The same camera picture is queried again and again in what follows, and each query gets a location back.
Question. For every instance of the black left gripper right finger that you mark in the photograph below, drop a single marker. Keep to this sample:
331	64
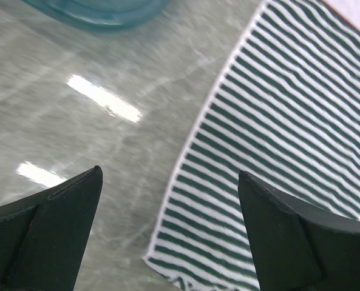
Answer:
296	245

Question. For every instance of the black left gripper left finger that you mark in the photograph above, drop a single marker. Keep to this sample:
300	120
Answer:
43	237

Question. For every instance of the green white striped towel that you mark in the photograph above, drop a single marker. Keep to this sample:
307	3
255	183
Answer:
286	107

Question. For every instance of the teal plastic laundry basket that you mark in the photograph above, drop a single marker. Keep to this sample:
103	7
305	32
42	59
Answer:
100	16

